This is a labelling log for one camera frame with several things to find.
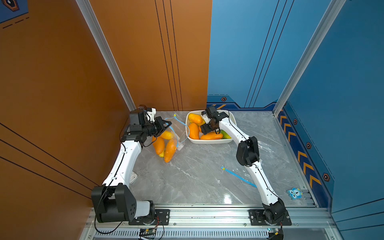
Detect yellow orange mango in bowl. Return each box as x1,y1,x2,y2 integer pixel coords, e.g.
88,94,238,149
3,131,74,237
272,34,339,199
188,113,203,125

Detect clear zip-top bag blue zipper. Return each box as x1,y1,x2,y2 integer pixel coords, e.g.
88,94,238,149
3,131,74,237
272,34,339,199
151,113,190,163

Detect small blue owl toy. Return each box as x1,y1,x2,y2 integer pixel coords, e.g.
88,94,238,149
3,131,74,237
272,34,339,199
287,188,303,200

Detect spare clear zip-top bag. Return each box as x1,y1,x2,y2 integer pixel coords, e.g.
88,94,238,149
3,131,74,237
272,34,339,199
221,138,270,191

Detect green mango in bowl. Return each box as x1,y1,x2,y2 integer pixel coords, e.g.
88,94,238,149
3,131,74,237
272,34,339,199
221,130,231,139

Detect aluminium front rail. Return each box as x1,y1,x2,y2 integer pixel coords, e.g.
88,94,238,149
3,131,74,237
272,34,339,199
80,204,343,240

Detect yellow orange mango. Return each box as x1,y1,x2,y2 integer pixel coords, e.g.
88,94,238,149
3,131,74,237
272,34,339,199
161,131,175,140
188,113,203,125

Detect white fruit bowl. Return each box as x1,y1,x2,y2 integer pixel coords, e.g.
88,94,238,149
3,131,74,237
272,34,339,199
186,110,233,145

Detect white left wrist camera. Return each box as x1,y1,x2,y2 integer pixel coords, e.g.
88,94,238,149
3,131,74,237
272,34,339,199
146,108,156,123

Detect large orange mango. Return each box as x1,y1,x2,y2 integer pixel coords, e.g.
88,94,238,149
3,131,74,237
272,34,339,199
152,136,165,155

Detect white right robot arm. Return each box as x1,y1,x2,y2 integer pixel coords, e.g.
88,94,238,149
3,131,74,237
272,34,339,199
201,106,288,226

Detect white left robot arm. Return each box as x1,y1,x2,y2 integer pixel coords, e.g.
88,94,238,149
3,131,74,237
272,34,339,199
91,117,172,225

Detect green circuit board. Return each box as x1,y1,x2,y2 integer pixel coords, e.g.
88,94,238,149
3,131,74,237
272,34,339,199
139,228,157,238

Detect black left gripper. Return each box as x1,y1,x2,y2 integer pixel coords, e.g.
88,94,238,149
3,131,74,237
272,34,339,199
141,117,171,138

